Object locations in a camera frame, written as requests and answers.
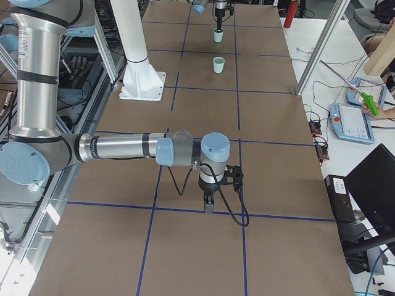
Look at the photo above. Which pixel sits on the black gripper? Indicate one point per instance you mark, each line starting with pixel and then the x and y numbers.
pixel 219 12
pixel 206 187

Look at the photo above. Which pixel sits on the mint green cup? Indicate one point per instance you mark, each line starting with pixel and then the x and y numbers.
pixel 218 64
pixel 217 35

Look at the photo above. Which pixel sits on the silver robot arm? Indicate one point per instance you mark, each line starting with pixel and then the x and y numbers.
pixel 199 7
pixel 36 149

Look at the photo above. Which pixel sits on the red bottle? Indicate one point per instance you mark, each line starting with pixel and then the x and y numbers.
pixel 291 13

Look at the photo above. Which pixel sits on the brown paper table cover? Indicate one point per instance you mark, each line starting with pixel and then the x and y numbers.
pixel 133 228

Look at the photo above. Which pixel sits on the black power strip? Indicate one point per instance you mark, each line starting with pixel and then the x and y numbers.
pixel 320 143

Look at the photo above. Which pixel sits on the black desktop computer box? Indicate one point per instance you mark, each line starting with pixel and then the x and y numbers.
pixel 339 198

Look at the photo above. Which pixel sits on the near blue teach pendant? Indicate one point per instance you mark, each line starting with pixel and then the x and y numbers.
pixel 349 123

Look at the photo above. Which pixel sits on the blue teach pendant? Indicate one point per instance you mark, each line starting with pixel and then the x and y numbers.
pixel 349 123
pixel 378 91

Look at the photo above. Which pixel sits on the black computer monitor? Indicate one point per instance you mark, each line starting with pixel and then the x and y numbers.
pixel 371 184

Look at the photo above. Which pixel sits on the person in black shirt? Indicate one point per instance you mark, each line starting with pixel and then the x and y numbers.
pixel 381 55

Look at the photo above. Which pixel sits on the silver reacher grabber tool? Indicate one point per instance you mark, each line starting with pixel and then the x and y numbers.
pixel 368 99

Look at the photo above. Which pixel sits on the far blue teach pendant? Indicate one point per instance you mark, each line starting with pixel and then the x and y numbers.
pixel 378 91

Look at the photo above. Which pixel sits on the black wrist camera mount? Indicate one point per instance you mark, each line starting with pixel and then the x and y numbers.
pixel 233 175

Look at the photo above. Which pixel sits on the white camera mast pedestal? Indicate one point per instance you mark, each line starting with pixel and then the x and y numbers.
pixel 141 81

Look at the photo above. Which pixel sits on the aluminium frame post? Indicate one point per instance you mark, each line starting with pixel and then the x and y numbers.
pixel 329 28

